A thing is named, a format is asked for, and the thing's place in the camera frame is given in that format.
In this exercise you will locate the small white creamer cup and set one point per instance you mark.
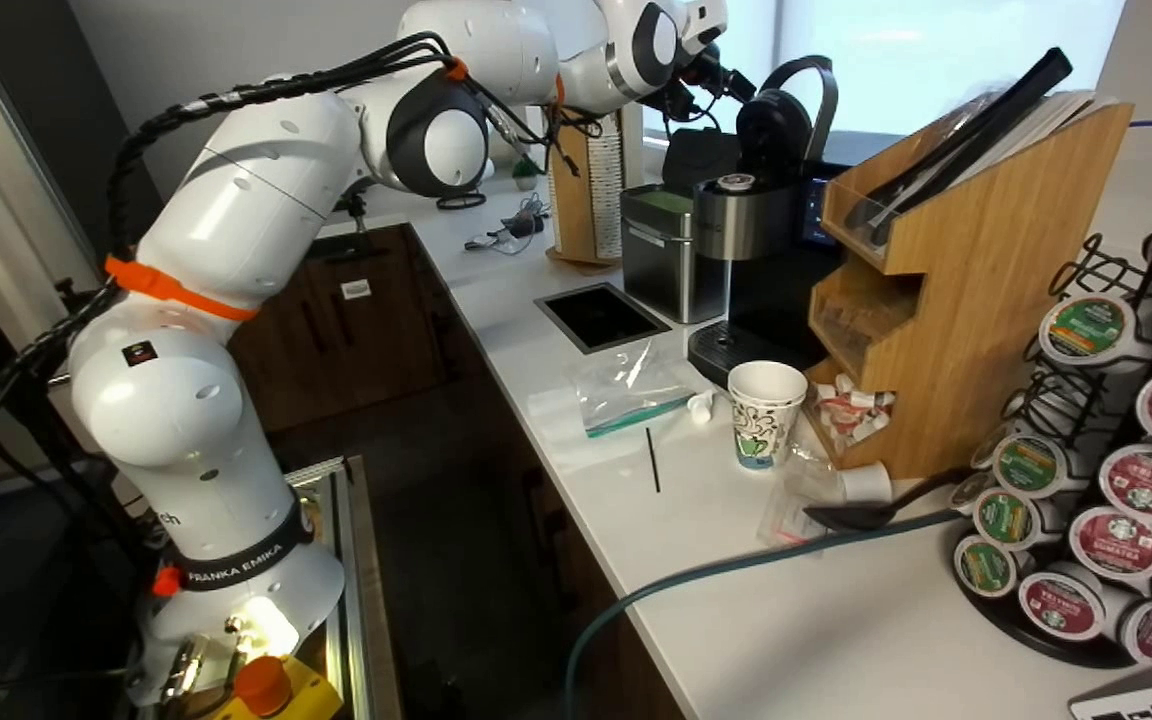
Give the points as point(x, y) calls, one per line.
point(701, 409)
point(871, 481)

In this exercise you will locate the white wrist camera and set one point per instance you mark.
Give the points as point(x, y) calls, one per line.
point(707, 26)

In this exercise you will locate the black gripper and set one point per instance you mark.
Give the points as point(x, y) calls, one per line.
point(701, 83)

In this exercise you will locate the wooden cup dispenser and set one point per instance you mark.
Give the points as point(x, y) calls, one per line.
point(581, 201)

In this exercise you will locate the yellow orange emergency stop button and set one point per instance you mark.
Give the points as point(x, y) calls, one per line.
point(269, 691)

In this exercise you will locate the clear zip bag green strip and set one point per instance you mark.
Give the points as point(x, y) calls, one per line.
point(631, 395)

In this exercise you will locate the black silver Keurig coffee maker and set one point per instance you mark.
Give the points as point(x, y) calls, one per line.
point(770, 285)

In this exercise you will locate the wooden condiment organizer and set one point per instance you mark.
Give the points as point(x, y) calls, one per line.
point(990, 295)

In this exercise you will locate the green lid coffee pod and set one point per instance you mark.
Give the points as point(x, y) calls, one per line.
point(1026, 465)
point(1080, 329)
point(980, 567)
point(1001, 519)

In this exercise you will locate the printed paper cup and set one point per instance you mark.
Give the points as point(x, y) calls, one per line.
point(766, 421)

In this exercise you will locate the dark brown cabinet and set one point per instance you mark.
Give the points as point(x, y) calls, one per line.
point(337, 333)

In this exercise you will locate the keyboard corner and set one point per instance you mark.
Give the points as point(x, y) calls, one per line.
point(1142, 700)

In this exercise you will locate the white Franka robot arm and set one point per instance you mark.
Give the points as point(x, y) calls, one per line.
point(203, 402)

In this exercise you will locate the black plastic spoon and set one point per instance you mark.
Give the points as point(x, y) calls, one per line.
point(851, 515)

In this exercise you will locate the white coffee pod brown lid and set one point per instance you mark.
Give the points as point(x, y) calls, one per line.
point(738, 183)

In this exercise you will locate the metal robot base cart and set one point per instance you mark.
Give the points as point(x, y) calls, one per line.
point(337, 585)

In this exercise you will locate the thin black stir stick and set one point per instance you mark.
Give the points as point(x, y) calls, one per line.
point(654, 460)

